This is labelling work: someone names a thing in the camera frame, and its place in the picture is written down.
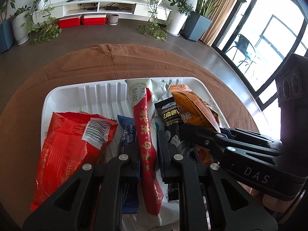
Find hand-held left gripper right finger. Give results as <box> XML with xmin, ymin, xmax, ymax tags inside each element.
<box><xmin>157</xmin><ymin>131</ymin><xmax>278</xmax><ymax>231</ymax></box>

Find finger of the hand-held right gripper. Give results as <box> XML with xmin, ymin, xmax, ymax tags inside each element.
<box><xmin>220</xmin><ymin>127</ymin><xmax>281</xmax><ymax>148</ymax></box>
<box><xmin>179</xmin><ymin>123</ymin><xmax>282</xmax><ymax>167</ymax></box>

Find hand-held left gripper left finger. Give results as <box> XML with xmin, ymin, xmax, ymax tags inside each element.
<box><xmin>23</xmin><ymin>137</ymin><xmax>141</xmax><ymax>231</ymax></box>

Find blue snack packet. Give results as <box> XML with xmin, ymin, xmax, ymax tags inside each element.
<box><xmin>117</xmin><ymin>114</ymin><xmax>141</xmax><ymax>214</ymax></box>

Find orange snack packet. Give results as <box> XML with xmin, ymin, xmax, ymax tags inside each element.
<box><xmin>168</xmin><ymin>84</ymin><xmax>221</xmax><ymax>165</ymax></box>

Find black snack packet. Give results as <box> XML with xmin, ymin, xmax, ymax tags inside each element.
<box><xmin>154</xmin><ymin>96</ymin><xmax>190</xmax><ymax>203</ymax></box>

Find long white snack packet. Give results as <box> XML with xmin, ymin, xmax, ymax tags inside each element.
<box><xmin>125</xmin><ymin>78</ymin><xmax>169</xmax><ymax>225</ymax></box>

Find large red snack bag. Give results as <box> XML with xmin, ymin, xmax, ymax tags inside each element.
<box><xmin>30</xmin><ymin>112</ymin><xmax>119</xmax><ymax>211</ymax></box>

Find large pale snack bag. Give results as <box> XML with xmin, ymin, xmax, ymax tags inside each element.
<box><xmin>149</xmin><ymin>78</ymin><xmax>172</xmax><ymax>116</ymax></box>

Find white plastic tray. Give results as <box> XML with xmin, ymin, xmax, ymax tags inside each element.
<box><xmin>41</xmin><ymin>77</ymin><xmax>230</xmax><ymax>231</ymax></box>

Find person's right hand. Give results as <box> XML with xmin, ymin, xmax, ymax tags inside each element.
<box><xmin>250</xmin><ymin>187</ymin><xmax>306</xmax><ymax>219</ymax></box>

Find black balcony chair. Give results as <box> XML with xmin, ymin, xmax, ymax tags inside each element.
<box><xmin>233</xmin><ymin>34</ymin><xmax>257</xmax><ymax>68</ymax></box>

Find brown tablecloth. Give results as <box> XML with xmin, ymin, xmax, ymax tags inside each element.
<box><xmin>0</xmin><ymin>44</ymin><xmax>265</xmax><ymax>231</ymax></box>

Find blue-grey square planter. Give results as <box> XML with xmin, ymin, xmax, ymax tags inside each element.
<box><xmin>180</xmin><ymin>11</ymin><xmax>213</xmax><ymax>42</ymax></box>

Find balcony railing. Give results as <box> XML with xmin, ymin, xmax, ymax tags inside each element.
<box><xmin>257</xmin><ymin>14</ymin><xmax>289</xmax><ymax>60</ymax></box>

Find smooth white plant pot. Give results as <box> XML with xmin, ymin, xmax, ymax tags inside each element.
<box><xmin>168</xmin><ymin>10</ymin><xmax>188</xmax><ymax>36</ymax></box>

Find beige curtain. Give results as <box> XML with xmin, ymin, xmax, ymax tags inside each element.
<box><xmin>200</xmin><ymin>0</ymin><xmax>246</xmax><ymax>47</ymax></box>

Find bushy green plant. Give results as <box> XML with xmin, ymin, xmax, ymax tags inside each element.
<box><xmin>168</xmin><ymin>0</ymin><xmax>195</xmax><ymax>20</ymax></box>

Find white television cabinet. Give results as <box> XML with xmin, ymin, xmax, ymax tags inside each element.
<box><xmin>31</xmin><ymin>0</ymin><xmax>172</xmax><ymax>21</ymax></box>

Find small grey plant pot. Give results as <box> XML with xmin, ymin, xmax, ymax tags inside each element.
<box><xmin>107</xmin><ymin>14</ymin><xmax>119</xmax><ymax>26</ymax></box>

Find red storage box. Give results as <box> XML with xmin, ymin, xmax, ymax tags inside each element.
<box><xmin>58</xmin><ymin>17</ymin><xmax>81</xmax><ymax>28</ymax></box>
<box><xmin>81</xmin><ymin>14</ymin><xmax>107</xmax><ymax>26</ymax></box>

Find white ribbed plant pot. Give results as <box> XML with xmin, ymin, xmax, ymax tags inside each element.
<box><xmin>12</xmin><ymin>13</ymin><xmax>30</xmax><ymax>45</ymax></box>

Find blue plant pot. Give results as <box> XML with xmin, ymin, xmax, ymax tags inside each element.
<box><xmin>0</xmin><ymin>19</ymin><xmax>15</xmax><ymax>54</ymax></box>

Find small leafy plant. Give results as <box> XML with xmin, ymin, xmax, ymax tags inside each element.
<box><xmin>11</xmin><ymin>5</ymin><xmax>32</xmax><ymax>20</ymax></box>

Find black window frame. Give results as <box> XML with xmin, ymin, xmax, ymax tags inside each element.
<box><xmin>215</xmin><ymin>0</ymin><xmax>308</xmax><ymax>116</ymax></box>

